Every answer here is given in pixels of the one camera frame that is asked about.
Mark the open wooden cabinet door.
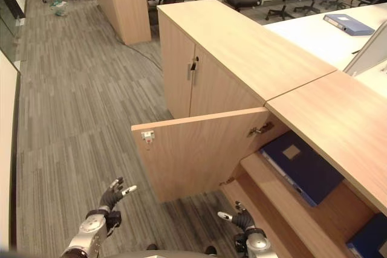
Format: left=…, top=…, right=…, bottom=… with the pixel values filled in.
left=131, top=106, right=270, bottom=204

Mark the open wooden office cabinet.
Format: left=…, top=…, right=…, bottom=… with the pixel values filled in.
left=220, top=69, right=387, bottom=258

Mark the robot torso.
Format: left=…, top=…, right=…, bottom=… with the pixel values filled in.
left=99, top=249, right=219, bottom=258

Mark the black floor cable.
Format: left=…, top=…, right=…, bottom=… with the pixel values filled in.
left=120, top=39, right=164, bottom=70

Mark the tall wooden cabinet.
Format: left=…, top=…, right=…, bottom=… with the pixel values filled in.
left=86, top=0, right=152, bottom=46

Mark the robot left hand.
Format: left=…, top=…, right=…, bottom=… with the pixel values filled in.
left=99, top=176, right=138, bottom=211

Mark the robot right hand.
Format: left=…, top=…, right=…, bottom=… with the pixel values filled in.
left=217, top=201, right=257, bottom=230

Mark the plastic bag litter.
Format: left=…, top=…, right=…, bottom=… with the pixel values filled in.
left=49, top=0, right=69, bottom=18

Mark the white door latch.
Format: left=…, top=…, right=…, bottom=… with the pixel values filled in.
left=140, top=130, right=155, bottom=144

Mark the light blue folder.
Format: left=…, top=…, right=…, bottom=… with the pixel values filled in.
left=322, top=13, right=376, bottom=37

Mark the grey desk partition panel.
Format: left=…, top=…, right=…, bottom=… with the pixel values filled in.
left=342, top=21, right=387, bottom=75

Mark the closed wooden office cabinet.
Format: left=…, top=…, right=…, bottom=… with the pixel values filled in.
left=157, top=0, right=338, bottom=118

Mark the dark blue folder with label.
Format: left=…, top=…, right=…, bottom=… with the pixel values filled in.
left=259, top=131, right=346, bottom=208

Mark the white office desk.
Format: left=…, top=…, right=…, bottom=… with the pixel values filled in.
left=262, top=2, right=387, bottom=72

